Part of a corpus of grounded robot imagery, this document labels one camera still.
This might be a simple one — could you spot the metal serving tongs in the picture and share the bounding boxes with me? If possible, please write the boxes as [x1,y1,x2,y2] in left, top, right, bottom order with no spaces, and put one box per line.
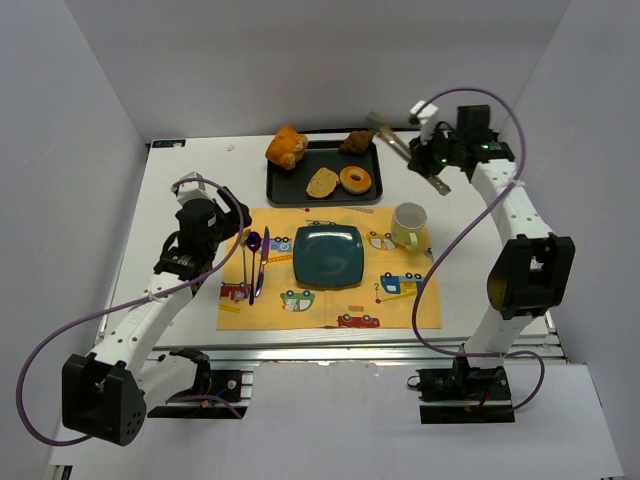
[366,111,451,196]

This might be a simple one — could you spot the orange glazed donut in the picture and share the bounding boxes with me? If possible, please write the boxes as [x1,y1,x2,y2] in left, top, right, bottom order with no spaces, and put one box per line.
[339,166,372,195]

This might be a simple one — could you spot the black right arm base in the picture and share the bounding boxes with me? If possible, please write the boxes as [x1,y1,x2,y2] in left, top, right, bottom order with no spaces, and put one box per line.
[407,367,515,425]

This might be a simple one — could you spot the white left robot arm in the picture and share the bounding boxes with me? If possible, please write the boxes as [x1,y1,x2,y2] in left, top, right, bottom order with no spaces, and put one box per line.
[62,179,251,446]

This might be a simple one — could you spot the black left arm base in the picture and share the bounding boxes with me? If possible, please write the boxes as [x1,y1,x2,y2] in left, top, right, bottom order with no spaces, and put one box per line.
[143,349,253,420]

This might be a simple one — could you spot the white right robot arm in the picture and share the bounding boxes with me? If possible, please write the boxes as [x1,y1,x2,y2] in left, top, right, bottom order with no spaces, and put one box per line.
[409,101,575,397]

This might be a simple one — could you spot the orange bread roll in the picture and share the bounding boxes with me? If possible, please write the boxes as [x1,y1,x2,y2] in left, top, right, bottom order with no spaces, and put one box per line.
[265,125,309,171]

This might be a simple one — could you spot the sliced bread piece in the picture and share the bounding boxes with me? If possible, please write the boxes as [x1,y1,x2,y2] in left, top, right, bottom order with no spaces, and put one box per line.
[306,167,340,199]

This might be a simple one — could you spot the gold spoon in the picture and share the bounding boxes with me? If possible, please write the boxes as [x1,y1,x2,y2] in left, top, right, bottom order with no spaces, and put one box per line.
[241,228,251,299]

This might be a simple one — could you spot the purple spoon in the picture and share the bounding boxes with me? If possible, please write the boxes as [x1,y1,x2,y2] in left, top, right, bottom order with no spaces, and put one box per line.
[246,231,262,306]

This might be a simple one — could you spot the iridescent table knife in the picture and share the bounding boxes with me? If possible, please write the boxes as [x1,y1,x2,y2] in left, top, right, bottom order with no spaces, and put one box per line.
[255,227,270,297]

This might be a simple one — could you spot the light green mug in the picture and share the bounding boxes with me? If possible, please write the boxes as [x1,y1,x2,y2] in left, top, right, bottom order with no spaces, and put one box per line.
[390,202,427,251]

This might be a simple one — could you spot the yellow car-print placemat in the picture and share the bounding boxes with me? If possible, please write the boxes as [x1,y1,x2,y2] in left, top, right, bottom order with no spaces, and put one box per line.
[217,207,433,330]

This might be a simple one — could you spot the black baking tray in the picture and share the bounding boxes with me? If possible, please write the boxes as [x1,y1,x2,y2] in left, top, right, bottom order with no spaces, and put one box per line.
[266,140,383,208]

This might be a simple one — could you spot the brown chocolate croissant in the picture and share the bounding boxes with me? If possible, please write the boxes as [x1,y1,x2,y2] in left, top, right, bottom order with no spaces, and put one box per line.
[339,130,376,155]

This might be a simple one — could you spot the teal square plate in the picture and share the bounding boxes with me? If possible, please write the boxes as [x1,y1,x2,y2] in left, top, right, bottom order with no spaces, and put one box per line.
[293,224,364,289]

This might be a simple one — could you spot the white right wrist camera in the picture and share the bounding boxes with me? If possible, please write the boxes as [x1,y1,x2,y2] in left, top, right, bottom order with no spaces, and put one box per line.
[408,100,439,145]

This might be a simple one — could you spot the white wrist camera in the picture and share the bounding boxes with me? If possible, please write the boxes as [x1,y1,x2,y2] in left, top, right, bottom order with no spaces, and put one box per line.
[408,100,439,145]
[171,171,211,206]

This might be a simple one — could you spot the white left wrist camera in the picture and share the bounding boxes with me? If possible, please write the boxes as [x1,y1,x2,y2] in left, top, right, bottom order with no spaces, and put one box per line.
[171,171,211,206]

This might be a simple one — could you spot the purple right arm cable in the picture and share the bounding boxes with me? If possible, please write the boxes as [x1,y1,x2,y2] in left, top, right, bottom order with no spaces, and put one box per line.
[411,88,546,412]

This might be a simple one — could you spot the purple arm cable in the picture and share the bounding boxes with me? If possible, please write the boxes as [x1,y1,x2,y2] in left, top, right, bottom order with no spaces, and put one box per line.
[15,175,253,446]
[411,88,546,412]

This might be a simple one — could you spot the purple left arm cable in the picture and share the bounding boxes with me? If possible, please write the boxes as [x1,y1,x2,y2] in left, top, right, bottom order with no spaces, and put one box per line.
[15,175,253,446]

